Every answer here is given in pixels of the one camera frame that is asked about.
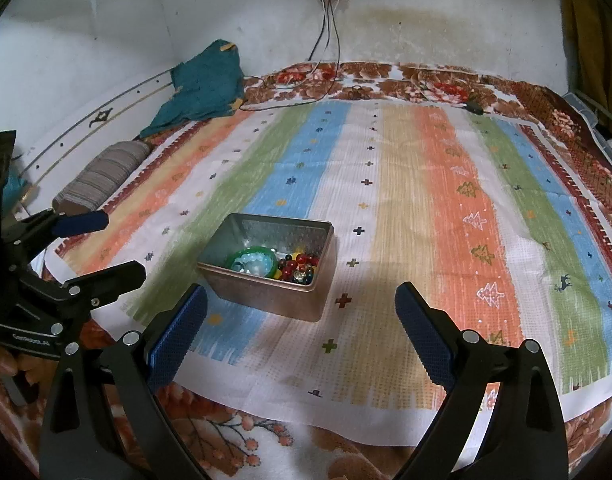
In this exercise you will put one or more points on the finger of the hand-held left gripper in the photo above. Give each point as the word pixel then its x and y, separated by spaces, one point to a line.
pixel 111 280
pixel 81 222

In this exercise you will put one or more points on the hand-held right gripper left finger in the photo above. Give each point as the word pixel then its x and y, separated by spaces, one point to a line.
pixel 178 332

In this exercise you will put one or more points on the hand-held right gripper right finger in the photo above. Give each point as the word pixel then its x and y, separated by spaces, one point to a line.
pixel 425 332

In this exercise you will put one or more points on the green bangle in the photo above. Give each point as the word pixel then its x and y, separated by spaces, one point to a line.
pixel 253 251

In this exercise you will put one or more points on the gold ornament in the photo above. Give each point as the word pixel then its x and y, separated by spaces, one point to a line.
pixel 300 275

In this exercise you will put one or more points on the metal tin box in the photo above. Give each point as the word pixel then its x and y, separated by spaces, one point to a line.
pixel 306 240

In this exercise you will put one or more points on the person's left hand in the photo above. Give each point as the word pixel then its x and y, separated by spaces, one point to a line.
pixel 11 365

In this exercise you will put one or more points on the striped grey pillow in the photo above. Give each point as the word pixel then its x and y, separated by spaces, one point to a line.
pixel 106 172

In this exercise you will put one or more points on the striped colourful mat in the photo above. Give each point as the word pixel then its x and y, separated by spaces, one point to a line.
pixel 410 210

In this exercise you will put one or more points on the teal cloth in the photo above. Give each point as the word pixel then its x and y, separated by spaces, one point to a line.
pixel 206 85

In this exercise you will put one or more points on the black charger plug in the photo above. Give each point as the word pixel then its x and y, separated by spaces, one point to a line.
pixel 474 108

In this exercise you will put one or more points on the yellow curtain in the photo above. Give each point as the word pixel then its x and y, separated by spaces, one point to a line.
pixel 593 25

